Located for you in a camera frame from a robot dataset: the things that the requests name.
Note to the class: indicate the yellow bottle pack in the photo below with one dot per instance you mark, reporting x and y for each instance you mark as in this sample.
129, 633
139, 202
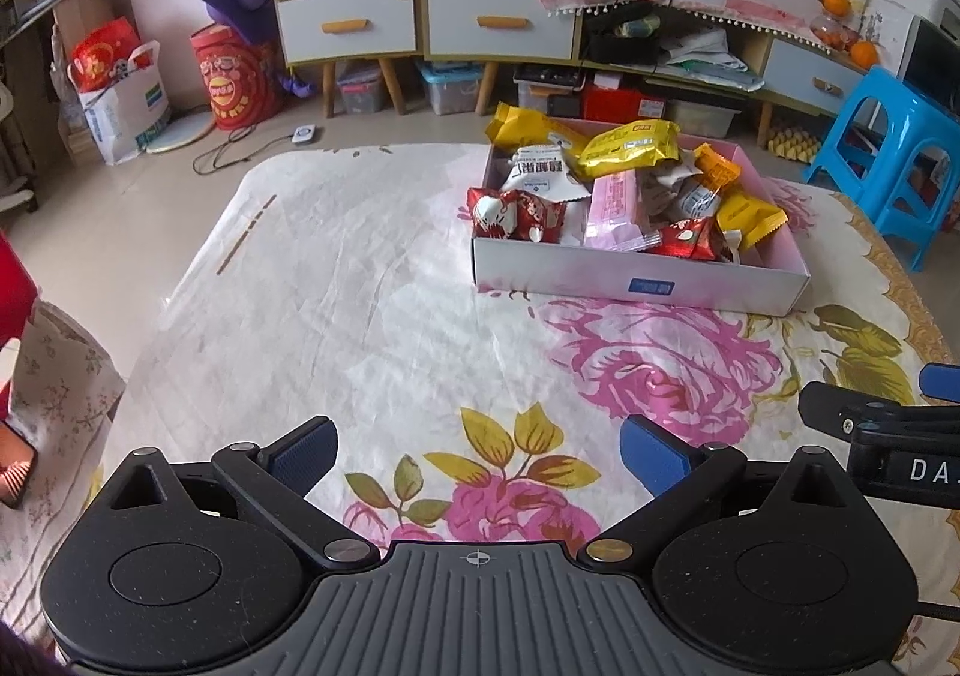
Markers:
795, 140

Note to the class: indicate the white low cabinet drawer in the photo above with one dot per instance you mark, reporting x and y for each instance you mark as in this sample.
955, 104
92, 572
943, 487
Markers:
795, 65

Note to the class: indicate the red cartoon bag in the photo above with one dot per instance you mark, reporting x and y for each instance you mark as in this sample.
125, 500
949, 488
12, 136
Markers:
232, 76

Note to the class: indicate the red white snack packet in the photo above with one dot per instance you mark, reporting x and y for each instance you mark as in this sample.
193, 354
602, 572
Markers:
686, 239
517, 215

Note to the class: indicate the blue plastic stool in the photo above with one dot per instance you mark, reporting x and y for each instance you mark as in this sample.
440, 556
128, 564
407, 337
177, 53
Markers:
892, 129

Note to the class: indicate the black appliance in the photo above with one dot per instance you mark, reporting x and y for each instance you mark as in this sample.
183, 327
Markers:
930, 61

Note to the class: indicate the jar of oranges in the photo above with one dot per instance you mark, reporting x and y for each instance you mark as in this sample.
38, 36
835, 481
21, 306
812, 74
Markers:
831, 31

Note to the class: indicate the yellow red-label snack packet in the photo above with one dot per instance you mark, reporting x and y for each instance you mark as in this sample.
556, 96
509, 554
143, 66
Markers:
630, 147

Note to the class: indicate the gold snack bag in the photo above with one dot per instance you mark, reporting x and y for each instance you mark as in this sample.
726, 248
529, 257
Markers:
525, 125
750, 218

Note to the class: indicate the pink cardboard box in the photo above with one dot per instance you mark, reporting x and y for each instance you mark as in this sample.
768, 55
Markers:
562, 271

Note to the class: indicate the clear bin with black lid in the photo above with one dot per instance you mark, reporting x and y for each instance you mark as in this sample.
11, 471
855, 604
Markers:
544, 87

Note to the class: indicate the pile of clothes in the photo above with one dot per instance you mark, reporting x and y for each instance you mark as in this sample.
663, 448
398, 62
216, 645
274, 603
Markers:
709, 57

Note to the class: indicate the red box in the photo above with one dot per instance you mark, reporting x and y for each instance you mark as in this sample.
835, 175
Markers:
619, 102

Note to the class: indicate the white round floor plate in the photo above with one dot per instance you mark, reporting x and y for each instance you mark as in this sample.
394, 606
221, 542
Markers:
180, 132

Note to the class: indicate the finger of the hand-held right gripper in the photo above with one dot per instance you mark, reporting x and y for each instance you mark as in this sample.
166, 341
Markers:
941, 382
832, 406

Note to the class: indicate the orange snack packet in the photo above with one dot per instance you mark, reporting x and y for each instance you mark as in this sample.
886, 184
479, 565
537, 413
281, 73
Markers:
716, 166

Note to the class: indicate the red gift bag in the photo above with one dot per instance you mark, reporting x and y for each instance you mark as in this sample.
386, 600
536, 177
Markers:
105, 54

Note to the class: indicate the clear blue-lid storage bin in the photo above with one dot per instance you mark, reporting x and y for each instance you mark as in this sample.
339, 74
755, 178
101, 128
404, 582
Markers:
450, 87

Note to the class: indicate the orange fruit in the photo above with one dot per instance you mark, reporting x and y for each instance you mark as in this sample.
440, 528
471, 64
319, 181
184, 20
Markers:
864, 52
832, 0

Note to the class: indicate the white black-print snack packet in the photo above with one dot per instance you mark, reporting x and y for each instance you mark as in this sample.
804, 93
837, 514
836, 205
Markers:
540, 170

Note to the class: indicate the white floral cloth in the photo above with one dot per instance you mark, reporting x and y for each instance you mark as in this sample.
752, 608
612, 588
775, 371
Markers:
60, 376

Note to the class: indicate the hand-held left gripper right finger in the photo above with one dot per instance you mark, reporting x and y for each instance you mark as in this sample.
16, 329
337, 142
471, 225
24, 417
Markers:
656, 455

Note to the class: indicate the white printed carton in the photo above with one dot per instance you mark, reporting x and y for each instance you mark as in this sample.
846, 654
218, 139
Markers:
885, 24

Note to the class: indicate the wide clear storage bin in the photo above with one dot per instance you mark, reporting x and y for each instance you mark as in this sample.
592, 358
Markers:
701, 114

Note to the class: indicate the black bag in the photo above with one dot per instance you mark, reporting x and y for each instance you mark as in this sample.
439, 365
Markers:
622, 39

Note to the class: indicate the pink snack packet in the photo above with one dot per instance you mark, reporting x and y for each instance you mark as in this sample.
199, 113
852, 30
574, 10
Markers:
619, 211

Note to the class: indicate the small white device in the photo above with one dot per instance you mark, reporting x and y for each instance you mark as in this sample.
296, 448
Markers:
306, 135

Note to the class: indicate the red chair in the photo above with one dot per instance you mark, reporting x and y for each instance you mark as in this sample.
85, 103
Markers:
11, 301

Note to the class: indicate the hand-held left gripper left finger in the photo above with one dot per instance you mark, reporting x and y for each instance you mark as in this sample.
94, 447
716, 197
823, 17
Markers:
311, 455

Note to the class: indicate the white paper bag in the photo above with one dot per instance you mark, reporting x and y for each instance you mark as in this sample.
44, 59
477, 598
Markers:
127, 114

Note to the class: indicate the low wooden cabinet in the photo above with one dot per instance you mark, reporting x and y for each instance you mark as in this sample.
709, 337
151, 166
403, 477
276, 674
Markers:
761, 99

